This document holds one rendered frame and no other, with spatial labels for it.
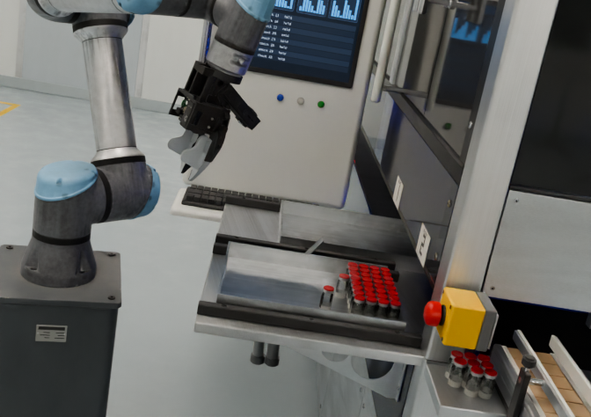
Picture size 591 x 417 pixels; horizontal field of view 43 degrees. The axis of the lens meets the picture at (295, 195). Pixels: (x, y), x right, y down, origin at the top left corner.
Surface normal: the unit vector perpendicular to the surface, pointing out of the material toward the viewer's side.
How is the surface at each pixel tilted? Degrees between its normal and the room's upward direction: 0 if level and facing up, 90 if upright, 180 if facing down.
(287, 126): 90
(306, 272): 0
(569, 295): 90
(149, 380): 0
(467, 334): 90
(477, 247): 90
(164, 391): 0
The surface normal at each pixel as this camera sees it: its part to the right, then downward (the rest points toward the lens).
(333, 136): 0.02, 0.30
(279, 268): 0.17, -0.94
